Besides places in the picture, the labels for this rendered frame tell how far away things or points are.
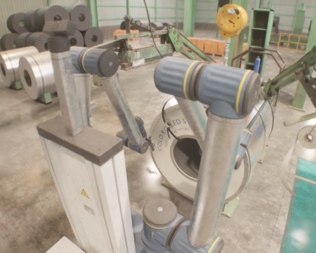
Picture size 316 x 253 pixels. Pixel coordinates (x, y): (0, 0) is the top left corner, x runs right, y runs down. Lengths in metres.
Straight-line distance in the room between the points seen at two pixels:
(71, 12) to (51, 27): 13.13
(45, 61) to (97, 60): 5.13
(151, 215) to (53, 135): 0.68
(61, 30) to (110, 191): 0.56
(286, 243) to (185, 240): 1.81
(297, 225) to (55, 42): 2.98
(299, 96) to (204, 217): 5.74
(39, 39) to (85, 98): 11.55
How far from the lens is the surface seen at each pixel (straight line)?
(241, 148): 1.37
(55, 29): 0.73
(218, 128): 0.73
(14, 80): 8.38
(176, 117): 2.13
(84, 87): 1.37
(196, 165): 2.59
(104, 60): 1.14
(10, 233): 3.02
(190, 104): 0.90
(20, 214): 3.17
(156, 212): 1.23
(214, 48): 13.14
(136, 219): 1.65
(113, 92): 1.26
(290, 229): 2.97
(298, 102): 6.53
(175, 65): 0.78
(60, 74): 0.73
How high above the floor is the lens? 2.13
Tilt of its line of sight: 29 degrees down
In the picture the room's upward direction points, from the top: straight up
